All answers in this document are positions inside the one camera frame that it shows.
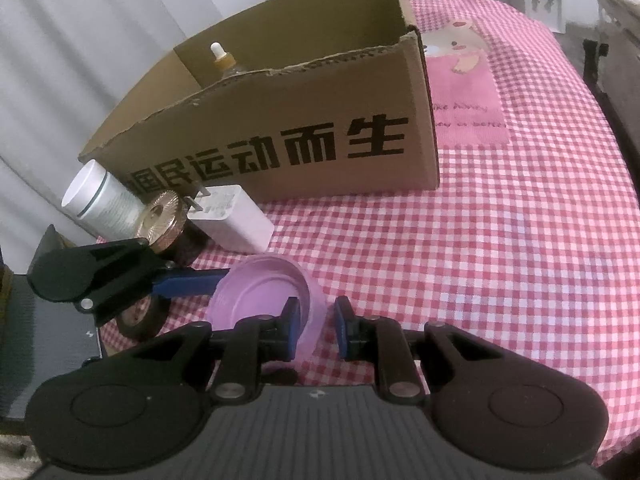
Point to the pink checkered cloth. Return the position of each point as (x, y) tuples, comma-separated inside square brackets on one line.
[(500, 260)]

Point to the brown cardboard box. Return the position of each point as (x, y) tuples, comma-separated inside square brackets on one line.
[(325, 110)]

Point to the white plush blanket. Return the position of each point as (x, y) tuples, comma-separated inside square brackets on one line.
[(617, 0)]

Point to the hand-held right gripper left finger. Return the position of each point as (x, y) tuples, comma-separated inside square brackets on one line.
[(291, 332)]

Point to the gold lid round jar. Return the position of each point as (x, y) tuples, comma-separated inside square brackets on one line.
[(162, 220)]

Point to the purple plastic bowl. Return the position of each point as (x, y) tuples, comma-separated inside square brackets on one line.
[(260, 290)]

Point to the black tape roll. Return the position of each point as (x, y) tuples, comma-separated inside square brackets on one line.
[(145, 317)]

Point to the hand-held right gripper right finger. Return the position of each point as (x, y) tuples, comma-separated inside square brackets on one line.
[(341, 332)]

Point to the white curtain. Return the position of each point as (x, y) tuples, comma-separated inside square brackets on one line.
[(75, 60)]

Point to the white supplement bottle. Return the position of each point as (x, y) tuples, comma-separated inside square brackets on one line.
[(100, 200)]

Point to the white charger plug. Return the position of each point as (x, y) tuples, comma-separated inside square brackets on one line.
[(235, 220)]

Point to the green dropper bottle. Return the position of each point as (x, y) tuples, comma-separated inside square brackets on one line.
[(222, 62)]

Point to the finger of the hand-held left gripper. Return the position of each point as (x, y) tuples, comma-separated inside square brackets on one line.
[(195, 280)]

